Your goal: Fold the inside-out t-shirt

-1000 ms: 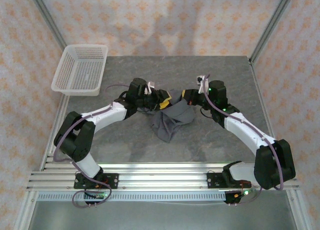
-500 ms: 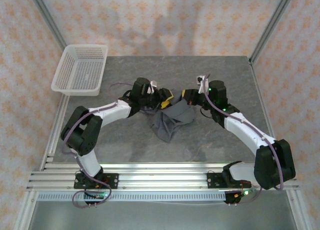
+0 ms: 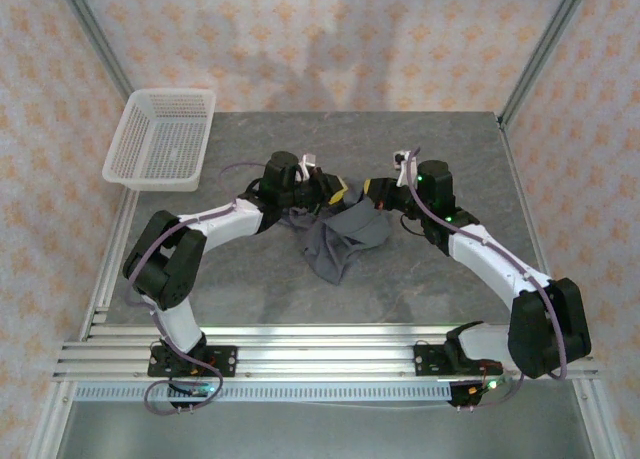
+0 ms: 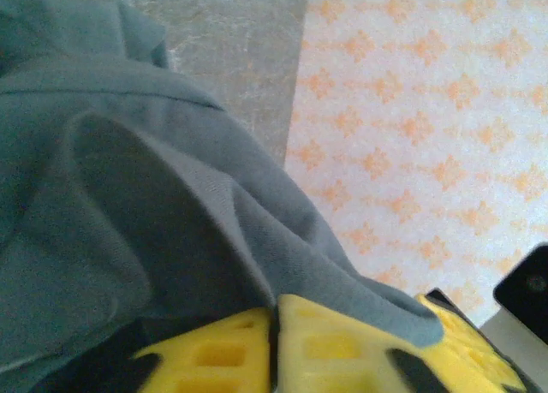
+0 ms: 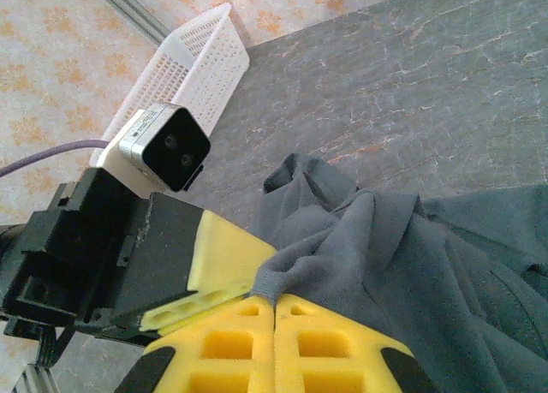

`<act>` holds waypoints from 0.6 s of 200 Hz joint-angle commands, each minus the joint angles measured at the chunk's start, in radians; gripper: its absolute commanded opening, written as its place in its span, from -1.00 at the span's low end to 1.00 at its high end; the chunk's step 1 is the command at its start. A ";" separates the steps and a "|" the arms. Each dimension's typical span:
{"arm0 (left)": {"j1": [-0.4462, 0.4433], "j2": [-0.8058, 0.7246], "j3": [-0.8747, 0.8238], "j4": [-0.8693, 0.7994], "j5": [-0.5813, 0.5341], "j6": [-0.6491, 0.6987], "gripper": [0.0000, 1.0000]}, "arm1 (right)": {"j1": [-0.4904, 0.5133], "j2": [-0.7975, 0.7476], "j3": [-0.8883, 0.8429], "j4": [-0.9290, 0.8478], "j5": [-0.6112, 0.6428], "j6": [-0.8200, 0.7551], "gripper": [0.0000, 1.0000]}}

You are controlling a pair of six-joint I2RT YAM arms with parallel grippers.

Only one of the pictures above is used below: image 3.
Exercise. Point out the grey t-shirt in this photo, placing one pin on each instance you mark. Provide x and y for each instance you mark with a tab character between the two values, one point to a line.
345	234

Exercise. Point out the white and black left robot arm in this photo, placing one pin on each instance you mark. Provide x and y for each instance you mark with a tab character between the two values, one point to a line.
225	224

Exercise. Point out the white perforated plastic basket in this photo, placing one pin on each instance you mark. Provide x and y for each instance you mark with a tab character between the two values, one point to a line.
160	139

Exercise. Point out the small circuit board with LED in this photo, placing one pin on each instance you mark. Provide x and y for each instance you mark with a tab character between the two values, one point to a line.
480	389
197	391

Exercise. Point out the grey metal lower panel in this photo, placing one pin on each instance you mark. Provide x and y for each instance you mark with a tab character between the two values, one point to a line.
325	431

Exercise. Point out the aluminium table side rail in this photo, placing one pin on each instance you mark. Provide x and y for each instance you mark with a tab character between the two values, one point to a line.
530	219
112	259

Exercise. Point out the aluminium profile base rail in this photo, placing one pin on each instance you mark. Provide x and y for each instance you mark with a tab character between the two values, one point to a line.
325	354

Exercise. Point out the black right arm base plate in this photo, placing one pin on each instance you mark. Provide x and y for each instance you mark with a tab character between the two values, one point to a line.
427	361

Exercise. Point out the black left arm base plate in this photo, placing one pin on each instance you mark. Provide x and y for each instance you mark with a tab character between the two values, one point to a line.
225	361

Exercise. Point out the aluminium frame post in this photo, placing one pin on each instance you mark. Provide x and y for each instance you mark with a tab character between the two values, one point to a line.
545	49
95	34

